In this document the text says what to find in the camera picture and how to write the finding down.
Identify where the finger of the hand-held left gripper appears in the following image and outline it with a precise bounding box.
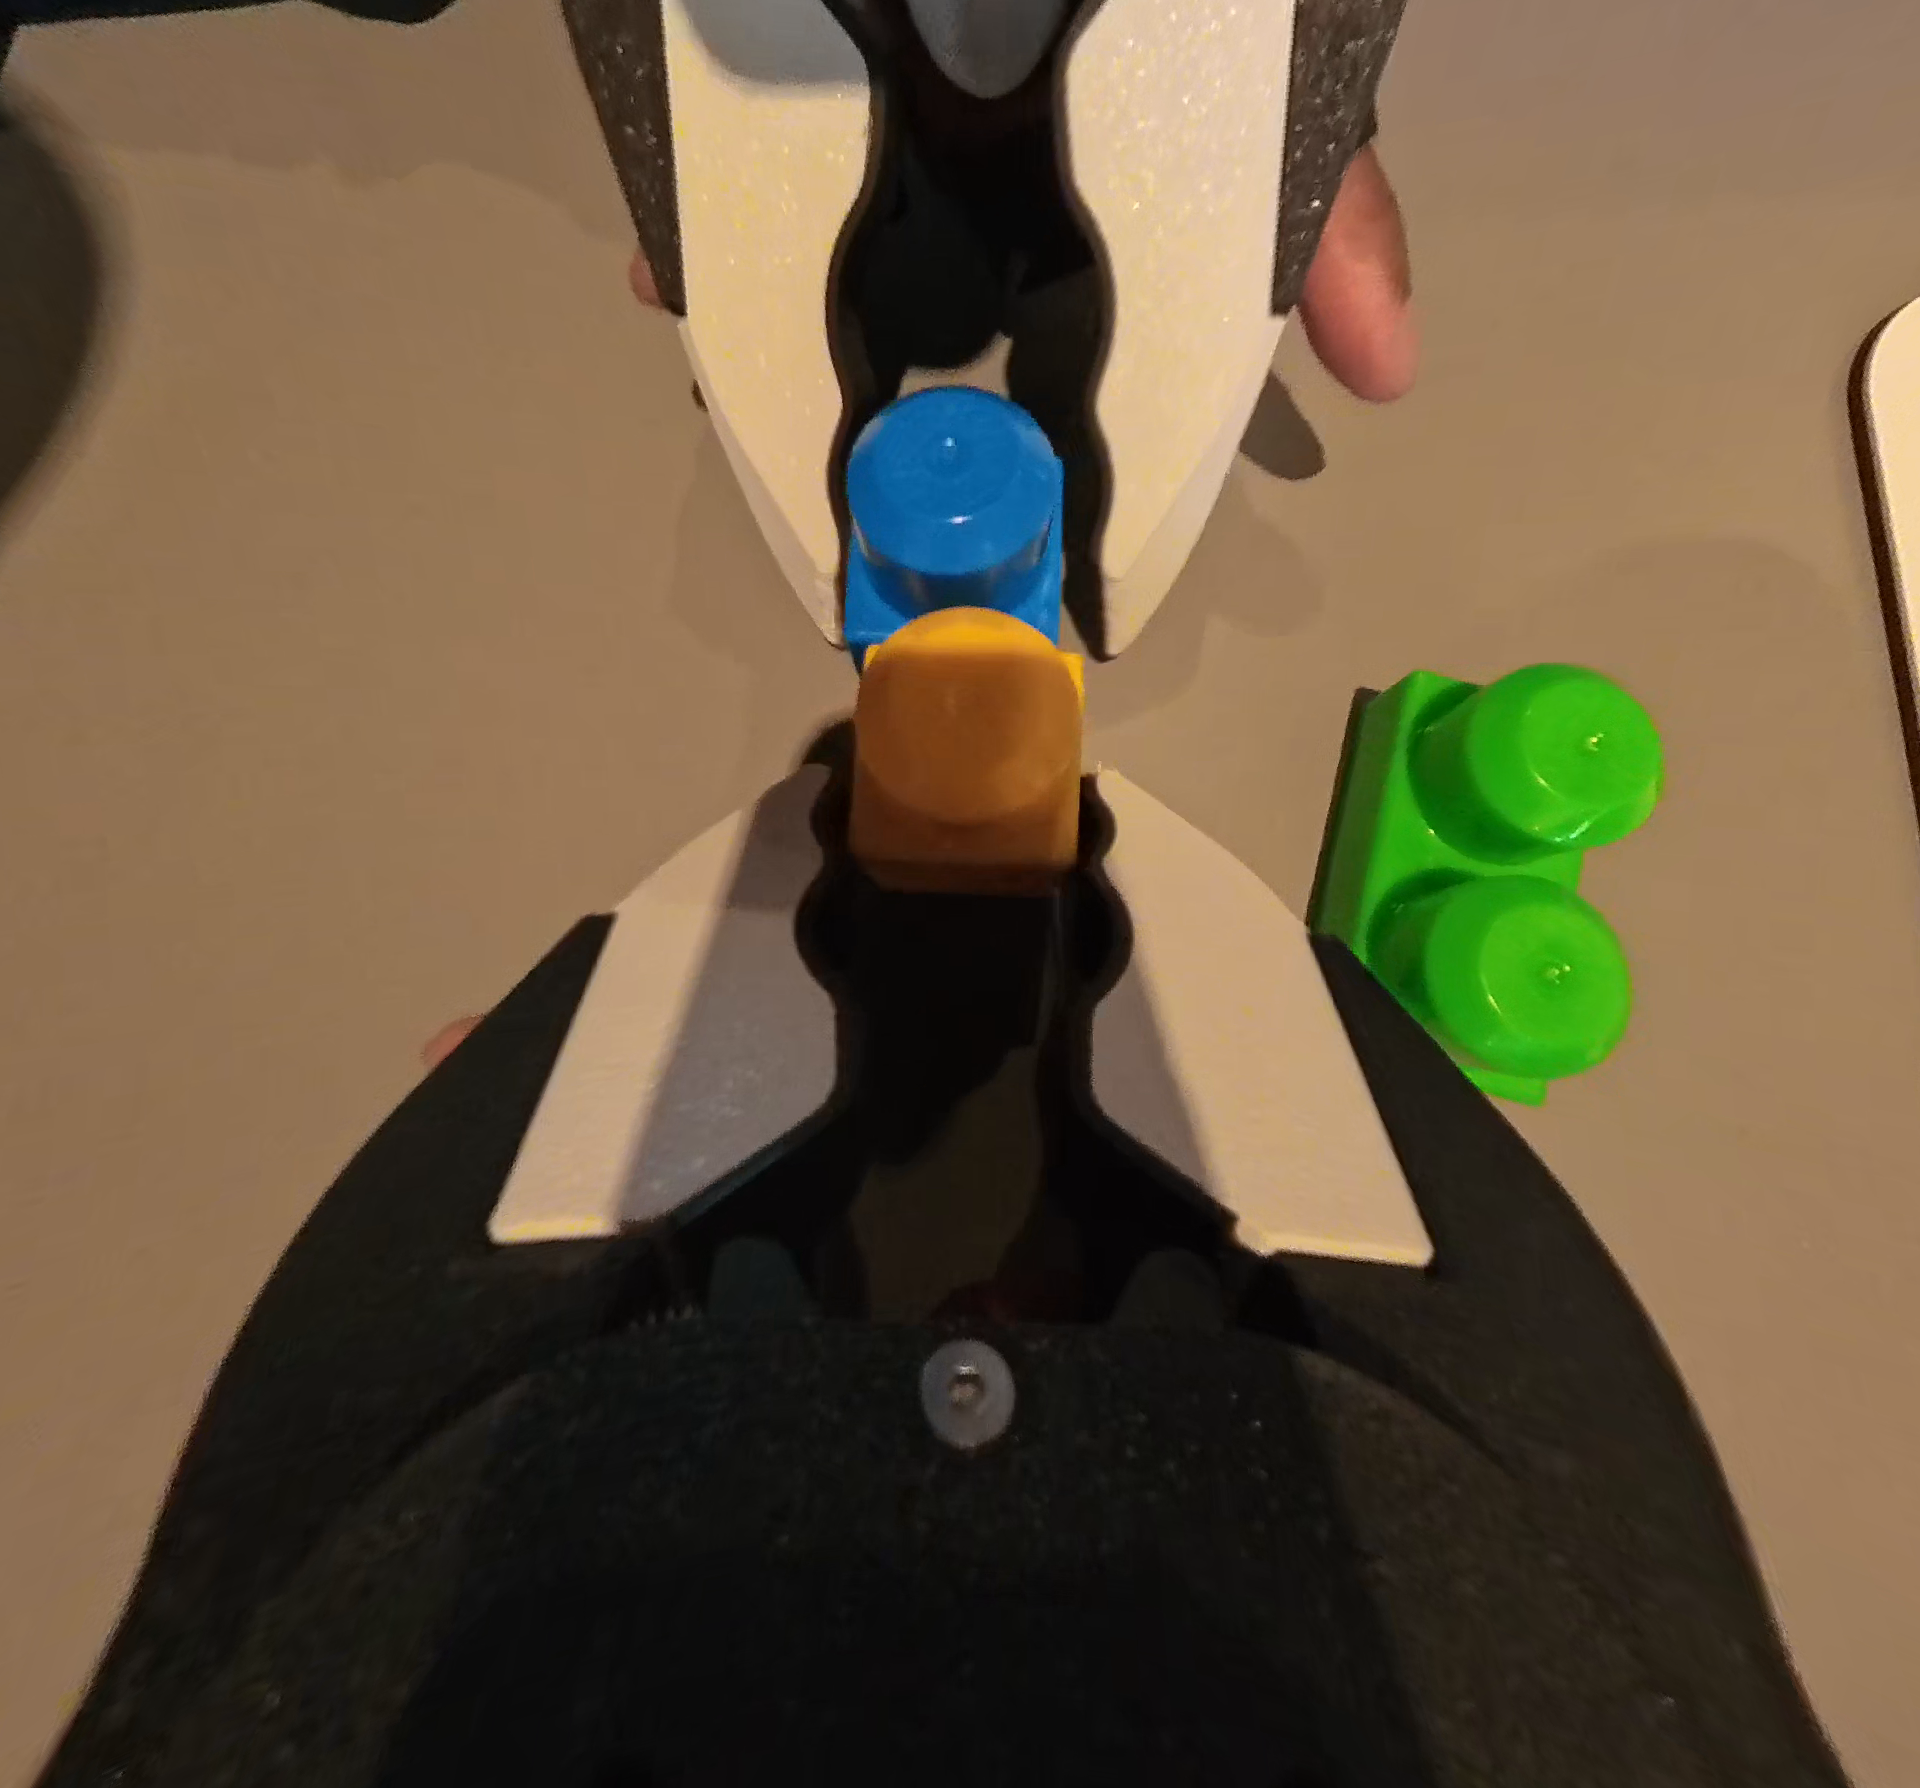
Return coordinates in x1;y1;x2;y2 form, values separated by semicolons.
655;0;882;644
1056;0;1307;658

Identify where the person's left hand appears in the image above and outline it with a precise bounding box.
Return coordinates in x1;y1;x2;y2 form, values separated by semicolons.
626;144;1421;405

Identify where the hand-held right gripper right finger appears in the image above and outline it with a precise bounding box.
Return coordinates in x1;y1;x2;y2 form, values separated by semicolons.
1077;773;1434;1268

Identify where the yellow single-stud mega block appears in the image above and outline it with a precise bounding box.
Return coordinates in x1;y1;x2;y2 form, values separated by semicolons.
848;607;1089;893

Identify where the light blue mega block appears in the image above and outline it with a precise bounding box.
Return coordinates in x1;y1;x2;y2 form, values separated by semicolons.
842;386;1068;668

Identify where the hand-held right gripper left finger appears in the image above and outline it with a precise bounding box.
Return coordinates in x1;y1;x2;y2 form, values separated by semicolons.
486;764;842;1244

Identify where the green two-stud mega block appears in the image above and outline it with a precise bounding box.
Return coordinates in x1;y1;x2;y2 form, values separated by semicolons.
1305;662;1668;1106

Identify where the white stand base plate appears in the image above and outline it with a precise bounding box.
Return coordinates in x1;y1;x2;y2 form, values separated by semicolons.
1849;295;1920;829

